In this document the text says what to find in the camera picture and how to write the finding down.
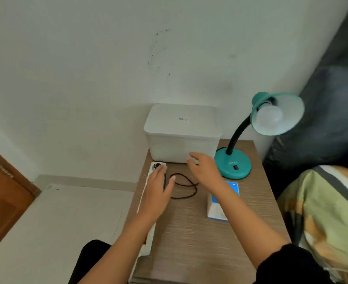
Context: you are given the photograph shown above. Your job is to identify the person's right hand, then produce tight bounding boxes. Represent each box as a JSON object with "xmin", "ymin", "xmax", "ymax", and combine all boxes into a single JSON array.
[{"xmin": 187, "ymin": 152, "xmax": 226, "ymax": 194}]

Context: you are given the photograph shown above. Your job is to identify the person's left hand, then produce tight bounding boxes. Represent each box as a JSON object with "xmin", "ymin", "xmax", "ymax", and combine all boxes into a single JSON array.
[{"xmin": 137, "ymin": 165, "xmax": 177, "ymax": 223}]

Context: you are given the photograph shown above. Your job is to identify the person's left forearm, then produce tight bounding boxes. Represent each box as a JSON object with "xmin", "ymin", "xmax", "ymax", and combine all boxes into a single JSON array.
[{"xmin": 78, "ymin": 211, "xmax": 157, "ymax": 284}]

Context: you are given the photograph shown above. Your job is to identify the person's right forearm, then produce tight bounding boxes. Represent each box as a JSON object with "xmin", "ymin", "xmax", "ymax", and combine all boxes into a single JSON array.
[{"xmin": 208, "ymin": 182, "xmax": 291, "ymax": 269}]

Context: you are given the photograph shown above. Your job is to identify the white lidded plastic storage box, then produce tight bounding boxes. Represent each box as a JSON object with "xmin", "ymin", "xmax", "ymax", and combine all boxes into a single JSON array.
[{"xmin": 144, "ymin": 103, "xmax": 223, "ymax": 164}]

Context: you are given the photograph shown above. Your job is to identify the teal gooseneck desk lamp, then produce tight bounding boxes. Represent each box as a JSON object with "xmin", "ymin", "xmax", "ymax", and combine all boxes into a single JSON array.
[{"xmin": 214, "ymin": 92, "xmax": 305, "ymax": 180}]

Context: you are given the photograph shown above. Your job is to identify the small blue white carton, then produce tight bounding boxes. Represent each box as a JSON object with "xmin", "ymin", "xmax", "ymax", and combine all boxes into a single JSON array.
[{"xmin": 207, "ymin": 181, "xmax": 240, "ymax": 221}]

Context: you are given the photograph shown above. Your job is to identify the white power strip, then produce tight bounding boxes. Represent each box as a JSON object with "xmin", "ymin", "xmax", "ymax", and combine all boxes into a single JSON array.
[{"xmin": 127, "ymin": 161, "xmax": 167, "ymax": 283}]

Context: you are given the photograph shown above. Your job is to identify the wooden bedside table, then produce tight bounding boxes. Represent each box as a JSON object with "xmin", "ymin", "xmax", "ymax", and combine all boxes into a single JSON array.
[{"xmin": 124, "ymin": 139, "xmax": 293, "ymax": 284}]

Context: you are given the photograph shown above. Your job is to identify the white light bulb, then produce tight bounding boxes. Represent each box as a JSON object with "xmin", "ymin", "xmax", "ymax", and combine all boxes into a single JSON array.
[{"xmin": 255, "ymin": 104, "xmax": 284, "ymax": 132}]

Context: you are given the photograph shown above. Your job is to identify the person's black trousers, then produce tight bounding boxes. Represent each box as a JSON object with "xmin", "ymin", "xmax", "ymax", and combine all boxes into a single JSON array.
[{"xmin": 68, "ymin": 240, "xmax": 113, "ymax": 284}]

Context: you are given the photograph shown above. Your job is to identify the green striped blanket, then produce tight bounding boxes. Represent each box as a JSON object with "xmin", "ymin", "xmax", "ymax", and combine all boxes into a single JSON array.
[{"xmin": 277, "ymin": 165, "xmax": 348, "ymax": 284}]

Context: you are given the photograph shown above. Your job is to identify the person's black sleeve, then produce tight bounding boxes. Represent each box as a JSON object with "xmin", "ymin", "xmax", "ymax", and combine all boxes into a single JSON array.
[{"xmin": 254, "ymin": 243, "xmax": 335, "ymax": 284}]

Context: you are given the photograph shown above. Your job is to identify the dark grey fabric headboard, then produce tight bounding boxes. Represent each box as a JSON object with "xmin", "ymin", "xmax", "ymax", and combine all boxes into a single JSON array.
[{"xmin": 263, "ymin": 0, "xmax": 348, "ymax": 200}]

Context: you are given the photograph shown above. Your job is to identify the metal door hinge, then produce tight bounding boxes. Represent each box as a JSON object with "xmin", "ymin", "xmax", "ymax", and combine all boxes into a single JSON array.
[{"xmin": 0, "ymin": 164, "xmax": 15, "ymax": 178}]

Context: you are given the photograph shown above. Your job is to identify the brown wooden door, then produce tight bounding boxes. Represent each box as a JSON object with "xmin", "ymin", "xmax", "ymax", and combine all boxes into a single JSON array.
[{"xmin": 0, "ymin": 141, "xmax": 42, "ymax": 261}]

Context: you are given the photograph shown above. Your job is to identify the black power cable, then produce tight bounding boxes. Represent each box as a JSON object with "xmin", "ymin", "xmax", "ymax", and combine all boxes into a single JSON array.
[{"xmin": 163, "ymin": 173, "xmax": 199, "ymax": 200}]

